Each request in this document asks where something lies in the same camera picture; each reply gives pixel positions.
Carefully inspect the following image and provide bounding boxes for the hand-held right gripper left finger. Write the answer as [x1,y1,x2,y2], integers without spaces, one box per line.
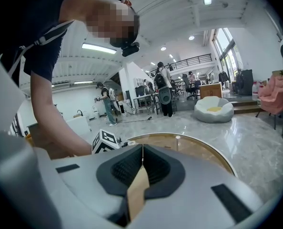
[0,131,143,229]

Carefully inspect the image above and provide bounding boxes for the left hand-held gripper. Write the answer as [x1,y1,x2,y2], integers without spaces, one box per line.
[91,128,129,155]

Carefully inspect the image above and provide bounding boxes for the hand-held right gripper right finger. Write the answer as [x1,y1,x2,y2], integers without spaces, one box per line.
[131,144,263,229]

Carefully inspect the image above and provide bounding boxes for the person's left forearm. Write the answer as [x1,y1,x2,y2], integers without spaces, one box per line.
[33,96,92,157]

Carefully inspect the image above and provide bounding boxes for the white counter cabinet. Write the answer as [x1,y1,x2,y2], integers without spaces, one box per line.
[65,115,91,136]

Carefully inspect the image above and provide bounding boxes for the white marble pattern cabinet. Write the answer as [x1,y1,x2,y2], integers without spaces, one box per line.
[119,99,133,116]

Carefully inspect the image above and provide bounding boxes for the white table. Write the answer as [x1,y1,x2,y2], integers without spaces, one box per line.
[133,93,162,116]

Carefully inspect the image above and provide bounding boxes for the grey oval backpack device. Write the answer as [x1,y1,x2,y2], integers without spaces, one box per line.
[158,86,172,104]

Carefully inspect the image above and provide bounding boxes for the white flower-shaped bean bag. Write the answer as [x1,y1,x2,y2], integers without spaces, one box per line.
[194,96,234,124]

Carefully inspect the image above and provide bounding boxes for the black backpack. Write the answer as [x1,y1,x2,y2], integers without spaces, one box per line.
[154,72,165,87]

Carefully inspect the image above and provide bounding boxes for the black office chair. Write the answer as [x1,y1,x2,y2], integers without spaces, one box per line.
[182,76,201,100]

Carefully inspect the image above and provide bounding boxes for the wooden platform steps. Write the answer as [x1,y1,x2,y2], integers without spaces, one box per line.
[227,96,267,115]

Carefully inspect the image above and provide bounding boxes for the wooden cabinet white top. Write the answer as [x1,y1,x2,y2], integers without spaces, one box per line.
[199,83,222,99]

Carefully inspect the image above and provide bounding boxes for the black mezzanine railing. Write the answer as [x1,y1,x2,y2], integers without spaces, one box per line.
[147,53,212,77]

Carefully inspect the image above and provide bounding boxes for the person's head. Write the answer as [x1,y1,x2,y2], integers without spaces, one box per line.
[60,0,140,48]

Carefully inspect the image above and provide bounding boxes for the rack of dark clothes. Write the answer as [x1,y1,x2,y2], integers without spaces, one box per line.
[218,70,230,87]

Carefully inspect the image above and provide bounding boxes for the black washing machine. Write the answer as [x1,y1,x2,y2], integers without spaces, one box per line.
[236,69,254,95]

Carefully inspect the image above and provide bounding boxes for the pack of large water bottles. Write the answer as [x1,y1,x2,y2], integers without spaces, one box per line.
[252,79,263,107]

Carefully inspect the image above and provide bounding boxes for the pink armchair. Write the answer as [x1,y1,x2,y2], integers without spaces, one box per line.
[258,73,283,131]

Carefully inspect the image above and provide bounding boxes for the tall glass window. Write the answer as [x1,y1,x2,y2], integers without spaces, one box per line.
[212,27,241,87]

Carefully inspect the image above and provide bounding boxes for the person's navy t-shirt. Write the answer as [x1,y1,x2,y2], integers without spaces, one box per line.
[0,0,97,88]

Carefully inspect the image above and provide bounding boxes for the black power cable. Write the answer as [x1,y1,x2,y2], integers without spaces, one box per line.
[116,115,154,125]

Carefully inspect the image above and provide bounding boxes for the black head-worn camera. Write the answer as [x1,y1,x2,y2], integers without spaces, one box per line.
[121,42,140,57]

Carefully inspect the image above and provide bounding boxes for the person's left white strap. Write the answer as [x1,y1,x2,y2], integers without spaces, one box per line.
[7,20,75,79]

